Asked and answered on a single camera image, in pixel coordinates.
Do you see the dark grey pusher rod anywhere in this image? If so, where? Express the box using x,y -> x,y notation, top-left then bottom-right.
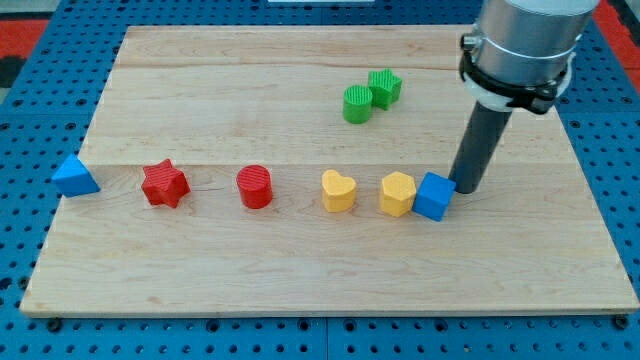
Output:
448,102 -> 512,194

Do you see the green star block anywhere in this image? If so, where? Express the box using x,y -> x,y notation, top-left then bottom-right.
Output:
368,68 -> 403,110

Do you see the yellow hexagon block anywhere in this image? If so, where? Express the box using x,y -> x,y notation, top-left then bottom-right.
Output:
379,172 -> 417,217

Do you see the blue cube block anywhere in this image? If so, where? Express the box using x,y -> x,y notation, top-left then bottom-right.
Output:
412,172 -> 456,222

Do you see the red cylinder block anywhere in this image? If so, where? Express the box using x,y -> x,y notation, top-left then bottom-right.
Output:
236,164 -> 273,209

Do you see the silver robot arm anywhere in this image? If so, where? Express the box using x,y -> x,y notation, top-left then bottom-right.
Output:
449,0 -> 599,194

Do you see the red star block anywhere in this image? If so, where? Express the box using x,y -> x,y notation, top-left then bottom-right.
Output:
141,159 -> 191,208

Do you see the wooden board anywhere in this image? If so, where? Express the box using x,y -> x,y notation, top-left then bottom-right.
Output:
20,25 -> 639,318

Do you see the blue triangle block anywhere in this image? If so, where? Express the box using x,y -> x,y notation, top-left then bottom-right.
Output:
51,154 -> 101,198

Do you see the green cylinder block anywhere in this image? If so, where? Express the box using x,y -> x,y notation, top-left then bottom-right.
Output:
342,85 -> 373,124

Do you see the yellow heart block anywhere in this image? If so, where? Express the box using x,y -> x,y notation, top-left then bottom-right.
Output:
321,169 -> 357,213

